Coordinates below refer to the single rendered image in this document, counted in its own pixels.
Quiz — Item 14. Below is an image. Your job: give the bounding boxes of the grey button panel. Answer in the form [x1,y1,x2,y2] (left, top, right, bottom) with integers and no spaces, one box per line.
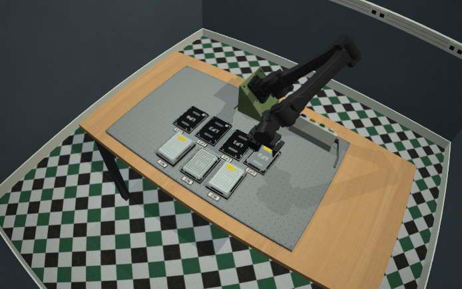
[288,113,339,168]

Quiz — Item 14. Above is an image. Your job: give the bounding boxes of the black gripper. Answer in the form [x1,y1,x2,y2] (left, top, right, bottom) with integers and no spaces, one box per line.
[246,125,285,157]

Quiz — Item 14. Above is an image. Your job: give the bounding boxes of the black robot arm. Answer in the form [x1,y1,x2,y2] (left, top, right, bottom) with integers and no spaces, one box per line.
[247,35,361,152]

